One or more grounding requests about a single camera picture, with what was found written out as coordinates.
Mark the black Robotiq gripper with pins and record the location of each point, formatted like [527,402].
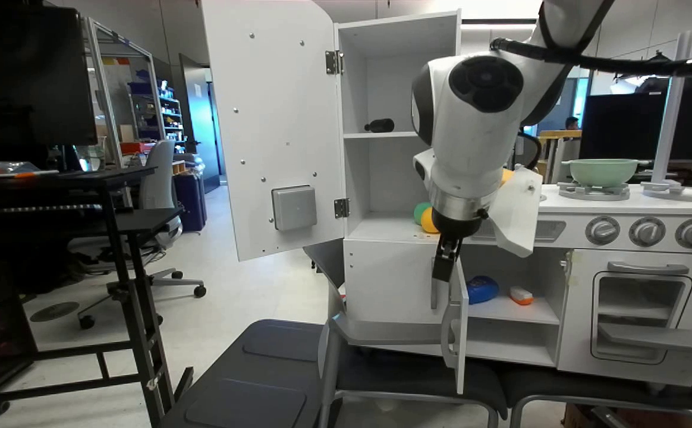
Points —
[454,227]

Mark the blue plastic cup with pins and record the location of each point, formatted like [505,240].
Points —
[483,290]

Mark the small white compartment door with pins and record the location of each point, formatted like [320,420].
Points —
[461,348]

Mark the white toast toy orange crust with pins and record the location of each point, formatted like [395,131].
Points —
[522,296]

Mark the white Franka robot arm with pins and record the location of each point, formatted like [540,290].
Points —
[479,134]

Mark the white toy oven door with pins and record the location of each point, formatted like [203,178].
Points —
[574,316]

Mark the mint green toy pot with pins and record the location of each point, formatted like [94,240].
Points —
[602,172]

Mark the white toy kitchen unit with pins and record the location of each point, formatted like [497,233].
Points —
[393,80]

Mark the green ball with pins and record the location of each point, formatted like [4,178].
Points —
[416,212]

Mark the small black shelf object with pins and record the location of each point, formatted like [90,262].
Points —
[379,125]

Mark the wooden slat chair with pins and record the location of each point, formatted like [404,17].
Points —
[560,155]

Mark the dark grey cart platform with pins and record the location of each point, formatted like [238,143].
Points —
[264,372]

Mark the tall white cabinet door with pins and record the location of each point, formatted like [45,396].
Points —
[274,103]

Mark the dark blue bin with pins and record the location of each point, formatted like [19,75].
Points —
[192,203]

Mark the white slanted pole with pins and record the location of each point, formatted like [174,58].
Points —
[671,119]

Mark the grey office chair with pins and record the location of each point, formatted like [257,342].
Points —
[158,175]

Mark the black standing desk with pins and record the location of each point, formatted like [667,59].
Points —
[123,277]

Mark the white framed glass board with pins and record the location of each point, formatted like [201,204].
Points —
[120,55]

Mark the large black monitor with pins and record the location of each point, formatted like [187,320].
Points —
[26,80]

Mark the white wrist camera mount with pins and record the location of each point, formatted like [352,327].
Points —
[520,215]

